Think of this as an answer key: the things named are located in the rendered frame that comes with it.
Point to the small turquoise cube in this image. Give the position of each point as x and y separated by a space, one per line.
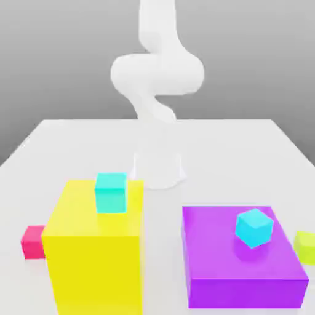
110 196

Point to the large purple box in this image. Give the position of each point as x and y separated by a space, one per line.
221 265

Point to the small cyan cube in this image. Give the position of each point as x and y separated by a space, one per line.
253 228

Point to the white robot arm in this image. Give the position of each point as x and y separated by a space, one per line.
157 71

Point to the large yellow box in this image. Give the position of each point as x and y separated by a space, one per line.
93 265

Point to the small lime cube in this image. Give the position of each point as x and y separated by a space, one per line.
306 247

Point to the small pink-red cube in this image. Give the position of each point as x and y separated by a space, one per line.
32 243

